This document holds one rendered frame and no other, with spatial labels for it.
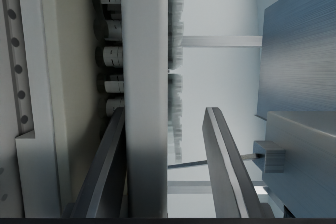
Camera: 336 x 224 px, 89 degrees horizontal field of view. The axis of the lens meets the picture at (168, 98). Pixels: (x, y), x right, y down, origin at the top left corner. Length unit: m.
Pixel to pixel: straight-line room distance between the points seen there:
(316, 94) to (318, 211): 0.33
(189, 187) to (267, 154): 1.09
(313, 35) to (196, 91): 3.04
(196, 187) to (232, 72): 2.81
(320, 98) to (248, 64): 3.44
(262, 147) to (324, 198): 0.07
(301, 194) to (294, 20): 0.46
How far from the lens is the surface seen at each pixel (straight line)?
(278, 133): 0.26
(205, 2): 4.25
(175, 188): 1.30
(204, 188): 1.32
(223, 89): 3.62
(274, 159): 0.25
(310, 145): 0.22
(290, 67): 0.59
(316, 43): 0.53
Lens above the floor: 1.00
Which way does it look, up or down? level
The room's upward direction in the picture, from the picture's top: 90 degrees clockwise
